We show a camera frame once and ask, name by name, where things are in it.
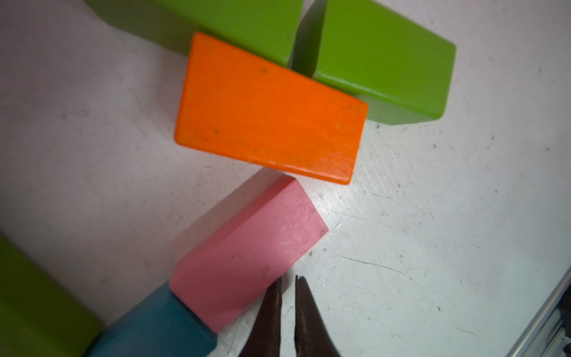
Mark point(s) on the green block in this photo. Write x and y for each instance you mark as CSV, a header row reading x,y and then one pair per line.
x,y
402,70
38,316
264,28

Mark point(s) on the pink block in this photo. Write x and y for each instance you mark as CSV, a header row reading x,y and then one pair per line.
x,y
219,279

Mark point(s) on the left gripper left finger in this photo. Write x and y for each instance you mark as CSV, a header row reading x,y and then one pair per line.
x,y
265,336

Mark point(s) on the teal block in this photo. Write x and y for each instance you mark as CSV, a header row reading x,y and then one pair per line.
x,y
161,325

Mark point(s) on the orange block right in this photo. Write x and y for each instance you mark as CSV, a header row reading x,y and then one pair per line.
x,y
238,105

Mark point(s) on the aluminium front rail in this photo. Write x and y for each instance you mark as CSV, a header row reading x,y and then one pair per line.
x,y
548,334

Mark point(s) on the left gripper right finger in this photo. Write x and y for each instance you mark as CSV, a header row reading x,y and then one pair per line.
x,y
311,338

